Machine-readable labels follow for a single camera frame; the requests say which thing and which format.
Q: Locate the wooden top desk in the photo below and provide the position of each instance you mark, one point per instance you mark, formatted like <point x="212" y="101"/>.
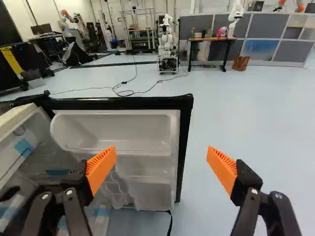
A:
<point x="211" y="38"/>

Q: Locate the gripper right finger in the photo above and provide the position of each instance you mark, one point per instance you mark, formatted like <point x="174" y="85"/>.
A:
<point x="247" y="180"/>

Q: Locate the black fridge door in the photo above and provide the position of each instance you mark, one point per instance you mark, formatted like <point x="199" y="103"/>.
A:
<point x="137" y="127"/>

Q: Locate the small fridge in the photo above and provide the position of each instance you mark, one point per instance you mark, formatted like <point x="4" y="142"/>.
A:
<point x="17" y="137"/>

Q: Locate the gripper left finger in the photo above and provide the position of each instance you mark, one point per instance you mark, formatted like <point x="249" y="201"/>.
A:
<point x="73" y="182"/>

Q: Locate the white robot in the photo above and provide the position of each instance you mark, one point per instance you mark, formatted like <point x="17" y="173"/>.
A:
<point x="167" y="41"/>

